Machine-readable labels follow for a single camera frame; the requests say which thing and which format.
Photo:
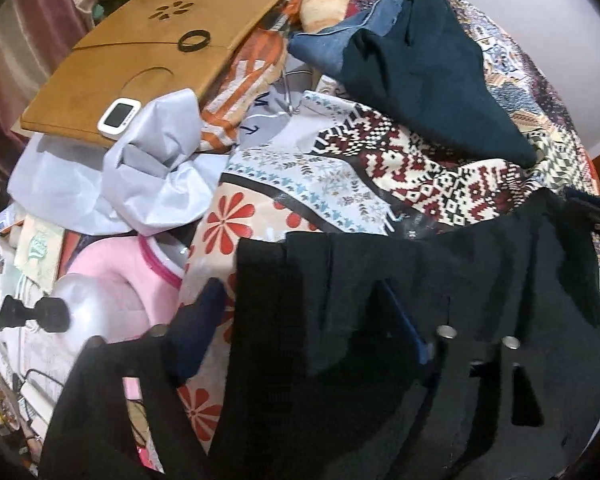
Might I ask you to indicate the clear plastic dome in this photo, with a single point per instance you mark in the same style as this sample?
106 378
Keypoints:
87 310

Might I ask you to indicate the black pants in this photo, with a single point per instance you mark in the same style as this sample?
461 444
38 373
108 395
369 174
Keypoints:
480 260

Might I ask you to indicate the blue denim jeans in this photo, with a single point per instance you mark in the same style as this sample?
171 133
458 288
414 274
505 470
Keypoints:
340 42

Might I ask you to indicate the pink curtain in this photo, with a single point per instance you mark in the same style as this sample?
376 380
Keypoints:
25 35

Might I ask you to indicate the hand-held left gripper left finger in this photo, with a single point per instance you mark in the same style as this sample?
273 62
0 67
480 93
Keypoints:
199 317

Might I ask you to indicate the patterned patchwork bedsheet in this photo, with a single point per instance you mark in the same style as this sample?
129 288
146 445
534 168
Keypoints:
430 170

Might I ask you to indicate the brown wooden lap desk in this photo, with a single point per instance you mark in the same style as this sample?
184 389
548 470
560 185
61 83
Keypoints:
145 50

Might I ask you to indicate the dark navy garment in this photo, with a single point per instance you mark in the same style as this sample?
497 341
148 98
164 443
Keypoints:
430 75

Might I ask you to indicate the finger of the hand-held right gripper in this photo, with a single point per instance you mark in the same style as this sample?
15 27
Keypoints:
599 216

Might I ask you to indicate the white plastic bag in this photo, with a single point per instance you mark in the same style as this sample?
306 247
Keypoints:
145 175

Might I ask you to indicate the black dumbbell-shaped holder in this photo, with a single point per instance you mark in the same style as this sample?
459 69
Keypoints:
35 312

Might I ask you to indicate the pink white garment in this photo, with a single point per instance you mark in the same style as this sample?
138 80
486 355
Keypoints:
115 270

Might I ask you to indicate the orange striped cloth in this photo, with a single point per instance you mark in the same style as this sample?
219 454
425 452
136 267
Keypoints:
245 85

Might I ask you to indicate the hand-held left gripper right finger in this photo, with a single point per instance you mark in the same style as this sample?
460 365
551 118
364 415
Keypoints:
402 321

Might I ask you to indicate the white digital timer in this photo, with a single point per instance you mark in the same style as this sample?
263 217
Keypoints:
116 114

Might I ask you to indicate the orange plush pillow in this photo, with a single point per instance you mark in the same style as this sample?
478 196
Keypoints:
330 0

